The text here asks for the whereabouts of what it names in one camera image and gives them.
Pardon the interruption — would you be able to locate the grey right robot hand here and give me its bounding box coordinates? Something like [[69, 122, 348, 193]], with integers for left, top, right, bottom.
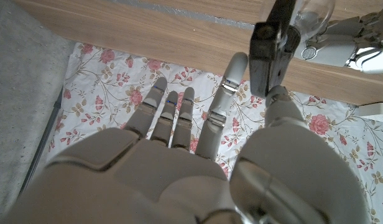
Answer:
[[0, 51, 372, 224]]

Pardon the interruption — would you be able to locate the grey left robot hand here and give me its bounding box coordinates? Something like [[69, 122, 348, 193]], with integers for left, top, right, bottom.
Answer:
[[293, 2, 383, 75]]

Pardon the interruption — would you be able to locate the clear plastic spray bottle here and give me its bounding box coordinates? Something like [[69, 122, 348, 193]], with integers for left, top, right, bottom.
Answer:
[[290, 0, 337, 43]]

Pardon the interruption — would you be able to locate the floral backdrop cloth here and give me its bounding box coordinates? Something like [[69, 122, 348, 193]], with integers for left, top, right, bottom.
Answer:
[[45, 42, 383, 224]]

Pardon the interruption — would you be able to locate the black backdrop pole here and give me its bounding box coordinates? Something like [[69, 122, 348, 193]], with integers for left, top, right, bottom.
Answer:
[[19, 86, 63, 195]]

